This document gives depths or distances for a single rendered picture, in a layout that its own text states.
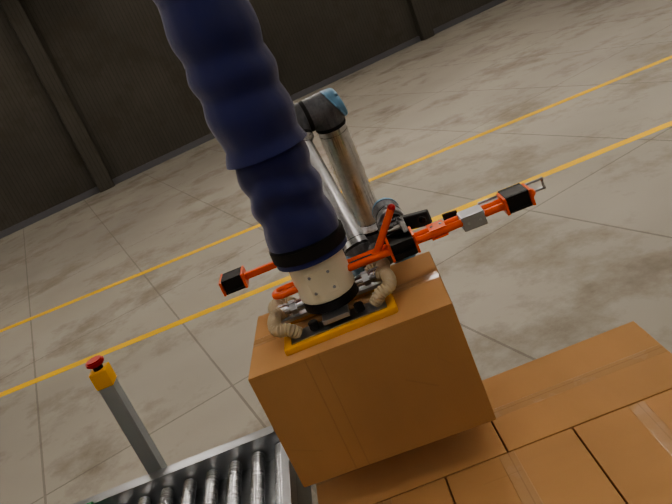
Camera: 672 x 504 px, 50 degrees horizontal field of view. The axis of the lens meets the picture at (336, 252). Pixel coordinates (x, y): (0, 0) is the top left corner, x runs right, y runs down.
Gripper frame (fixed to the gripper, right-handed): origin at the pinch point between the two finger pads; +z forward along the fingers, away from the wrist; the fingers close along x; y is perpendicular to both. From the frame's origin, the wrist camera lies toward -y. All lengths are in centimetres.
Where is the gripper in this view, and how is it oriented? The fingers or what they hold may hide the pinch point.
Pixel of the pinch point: (410, 240)
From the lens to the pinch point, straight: 208.2
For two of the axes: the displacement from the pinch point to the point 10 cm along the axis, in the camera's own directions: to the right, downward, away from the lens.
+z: 0.9, 3.3, -9.4
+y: -9.3, 3.7, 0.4
